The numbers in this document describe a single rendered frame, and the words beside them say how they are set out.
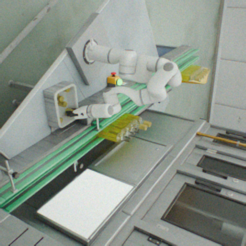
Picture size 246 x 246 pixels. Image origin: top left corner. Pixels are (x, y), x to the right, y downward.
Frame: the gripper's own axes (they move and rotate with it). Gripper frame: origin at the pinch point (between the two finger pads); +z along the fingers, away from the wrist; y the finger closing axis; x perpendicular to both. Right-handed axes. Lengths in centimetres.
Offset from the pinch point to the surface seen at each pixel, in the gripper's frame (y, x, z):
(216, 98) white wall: 616, -187, 117
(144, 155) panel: 23, -38, -28
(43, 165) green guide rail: -32.7, -16.8, -3.3
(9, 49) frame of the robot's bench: 13, 43, 55
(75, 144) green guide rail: -9.5, -16.1, -5.5
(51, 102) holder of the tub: -10.6, 9.5, 2.0
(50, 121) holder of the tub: -10.1, -1.3, 7.9
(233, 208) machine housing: 8, -58, -83
